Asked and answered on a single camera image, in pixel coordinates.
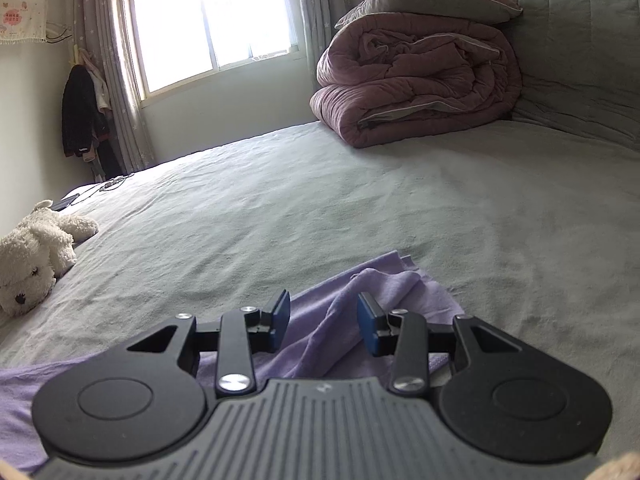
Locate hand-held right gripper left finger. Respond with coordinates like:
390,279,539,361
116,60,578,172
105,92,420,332
126,288,293,398

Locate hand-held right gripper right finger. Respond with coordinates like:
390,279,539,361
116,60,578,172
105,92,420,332
356,292,521,396

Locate purple pants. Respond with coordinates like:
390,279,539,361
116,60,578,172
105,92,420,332
0,251,463,476

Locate hanging dark clothes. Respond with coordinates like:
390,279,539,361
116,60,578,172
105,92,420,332
61,50,123,181

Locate pink folded quilt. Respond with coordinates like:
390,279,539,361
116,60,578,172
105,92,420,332
309,14,523,149

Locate white plush dog toy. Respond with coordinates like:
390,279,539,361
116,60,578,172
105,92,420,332
0,200,99,317

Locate grey star-print curtain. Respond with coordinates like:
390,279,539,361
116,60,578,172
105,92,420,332
72,0,156,171
292,0,391,123

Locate window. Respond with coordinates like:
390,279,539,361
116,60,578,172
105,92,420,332
126,0,306,106

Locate grey quilted headboard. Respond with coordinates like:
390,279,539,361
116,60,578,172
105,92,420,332
445,0,640,151

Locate black cable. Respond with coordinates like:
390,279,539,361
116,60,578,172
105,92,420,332
75,172,136,201

